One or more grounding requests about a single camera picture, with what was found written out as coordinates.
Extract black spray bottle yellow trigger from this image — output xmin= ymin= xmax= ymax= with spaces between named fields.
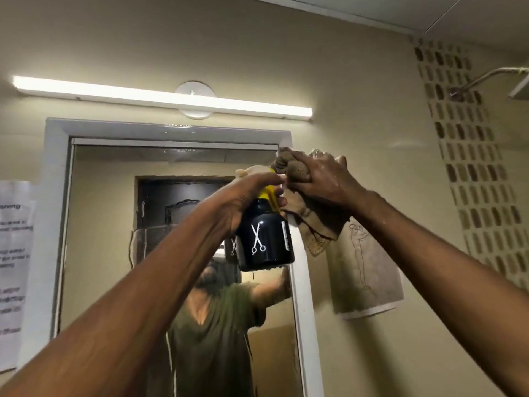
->
xmin=234 ymin=167 xmax=296 ymax=273

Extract person's right hand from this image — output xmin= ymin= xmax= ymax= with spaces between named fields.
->
xmin=285 ymin=150 xmax=368 ymax=211

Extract white tube light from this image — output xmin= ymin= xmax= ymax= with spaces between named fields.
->
xmin=12 ymin=74 xmax=314 ymax=122

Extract white paper notice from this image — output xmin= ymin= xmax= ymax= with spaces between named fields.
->
xmin=0 ymin=180 xmax=37 ymax=373

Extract person's right forearm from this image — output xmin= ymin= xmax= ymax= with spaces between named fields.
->
xmin=349 ymin=189 xmax=529 ymax=397

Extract brown cleaning cloth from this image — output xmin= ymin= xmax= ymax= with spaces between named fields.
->
xmin=271 ymin=146 xmax=353 ymax=257

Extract white framed wall mirror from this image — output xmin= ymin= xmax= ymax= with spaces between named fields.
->
xmin=17 ymin=117 xmax=326 ymax=397

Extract paper poster with line drawing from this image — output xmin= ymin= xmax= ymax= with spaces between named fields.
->
xmin=326 ymin=218 xmax=406 ymax=320

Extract person's left forearm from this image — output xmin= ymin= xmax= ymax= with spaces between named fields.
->
xmin=0 ymin=193 xmax=237 ymax=397

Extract round white wall fitting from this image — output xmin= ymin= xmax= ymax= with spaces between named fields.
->
xmin=174 ymin=80 xmax=217 ymax=120

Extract person's left hand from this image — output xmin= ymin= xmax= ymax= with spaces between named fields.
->
xmin=201 ymin=173 xmax=288 ymax=236

